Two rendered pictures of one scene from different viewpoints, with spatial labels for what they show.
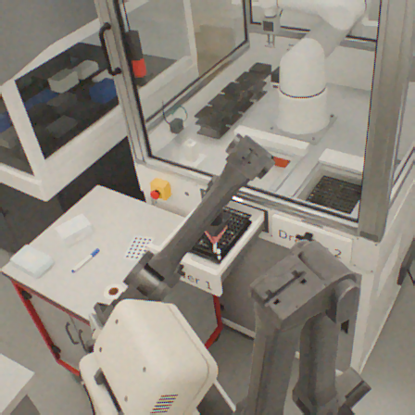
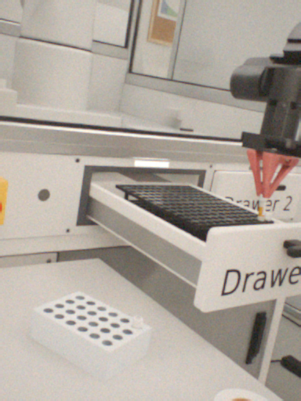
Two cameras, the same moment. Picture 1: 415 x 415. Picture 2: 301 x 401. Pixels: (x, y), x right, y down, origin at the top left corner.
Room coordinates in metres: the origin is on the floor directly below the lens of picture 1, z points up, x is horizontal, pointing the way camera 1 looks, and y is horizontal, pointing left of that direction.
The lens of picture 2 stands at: (1.21, 0.82, 1.10)
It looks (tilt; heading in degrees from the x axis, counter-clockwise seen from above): 13 degrees down; 282
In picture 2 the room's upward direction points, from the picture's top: 10 degrees clockwise
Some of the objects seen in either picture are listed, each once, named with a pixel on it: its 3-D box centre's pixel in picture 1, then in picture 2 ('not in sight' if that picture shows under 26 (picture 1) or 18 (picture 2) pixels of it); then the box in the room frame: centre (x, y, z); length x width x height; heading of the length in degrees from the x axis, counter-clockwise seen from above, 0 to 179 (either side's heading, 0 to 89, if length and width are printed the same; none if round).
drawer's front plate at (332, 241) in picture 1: (310, 238); (257, 196); (1.23, -0.33, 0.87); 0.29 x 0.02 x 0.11; 51
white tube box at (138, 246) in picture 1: (139, 251); (90, 331); (1.38, 0.28, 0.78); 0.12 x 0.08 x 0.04; 160
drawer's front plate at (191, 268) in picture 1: (183, 269); (278, 261); (1.17, 0.11, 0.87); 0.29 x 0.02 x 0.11; 51
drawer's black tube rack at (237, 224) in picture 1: (215, 232); (188, 219); (1.33, -0.01, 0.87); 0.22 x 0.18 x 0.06; 141
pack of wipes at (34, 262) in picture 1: (31, 260); not in sight; (1.41, 0.71, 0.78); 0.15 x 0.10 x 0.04; 52
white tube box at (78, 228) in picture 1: (74, 230); not in sight; (1.55, 0.55, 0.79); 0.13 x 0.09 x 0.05; 122
